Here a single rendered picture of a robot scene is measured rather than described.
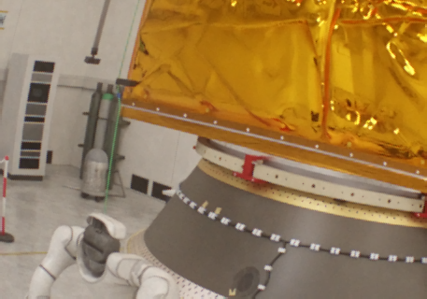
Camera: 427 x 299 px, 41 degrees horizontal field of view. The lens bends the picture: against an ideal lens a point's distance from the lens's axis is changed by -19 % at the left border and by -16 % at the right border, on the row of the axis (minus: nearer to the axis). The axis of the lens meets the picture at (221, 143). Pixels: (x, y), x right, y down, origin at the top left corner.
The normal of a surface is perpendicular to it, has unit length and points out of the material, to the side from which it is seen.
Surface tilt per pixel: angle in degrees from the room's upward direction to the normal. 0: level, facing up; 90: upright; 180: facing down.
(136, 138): 90
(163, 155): 90
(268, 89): 86
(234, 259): 62
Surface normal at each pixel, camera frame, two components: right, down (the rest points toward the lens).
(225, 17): -0.62, -0.09
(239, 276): -0.44, -0.49
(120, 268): 0.74, 0.19
